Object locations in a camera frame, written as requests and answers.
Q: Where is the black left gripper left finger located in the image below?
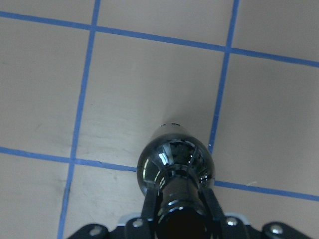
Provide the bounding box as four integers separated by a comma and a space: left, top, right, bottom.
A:
141, 188, 157, 222

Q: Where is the dark wine bottle being moved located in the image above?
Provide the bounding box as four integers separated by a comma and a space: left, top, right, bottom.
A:
137, 123, 215, 239

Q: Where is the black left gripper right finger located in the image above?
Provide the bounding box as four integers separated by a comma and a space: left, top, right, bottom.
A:
201, 188, 224, 221

